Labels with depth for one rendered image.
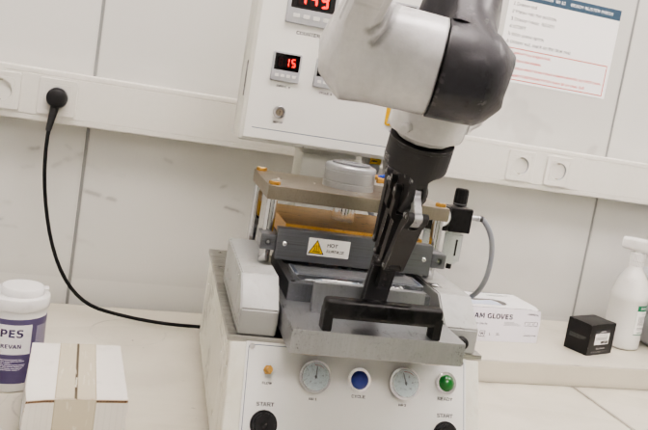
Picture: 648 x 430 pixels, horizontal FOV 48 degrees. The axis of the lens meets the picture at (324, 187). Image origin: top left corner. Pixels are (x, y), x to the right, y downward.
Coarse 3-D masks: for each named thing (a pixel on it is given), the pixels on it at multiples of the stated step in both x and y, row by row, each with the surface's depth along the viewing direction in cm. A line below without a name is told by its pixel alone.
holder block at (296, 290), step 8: (272, 256) 110; (272, 264) 110; (280, 264) 104; (280, 272) 102; (288, 272) 101; (280, 280) 102; (288, 280) 96; (288, 288) 96; (296, 288) 96; (304, 288) 96; (288, 296) 96; (296, 296) 96; (304, 296) 96; (424, 304) 100
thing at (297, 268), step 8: (296, 264) 102; (296, 272) 97; (304, 272) 98; (312, 272) 99; (320, 272) 100; (328, 272) 100; (336, 272) 101; (344, 272) 102; (352, 272) 103; (360, 272) 103; (360, 280) 99; (400, 280) 103; (408, 280) 104
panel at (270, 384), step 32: (256, 352) 91; (256, 384) 90; (288, 384) 91; (384, 384) 94; (288, 416) 90; (320, 416) 91; (352, 416) 92; (384, 416) 93; (416, 416) 94; (448, 416) 95
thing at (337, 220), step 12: (276, 216) 110; (288, 216) 108; (300, 216) 109; (312, 216) 111; (324, 216) 113; (336, 216) 111; (348, 216) 111; (360, 216) 119; (372, 216) 121; (276, 228) 109; (312, 228) 103; (324, 228) 103; (336, 228) 104; (348, 228) 105; (360, 228) 107; (372, 228) 109; (420, 240) 106
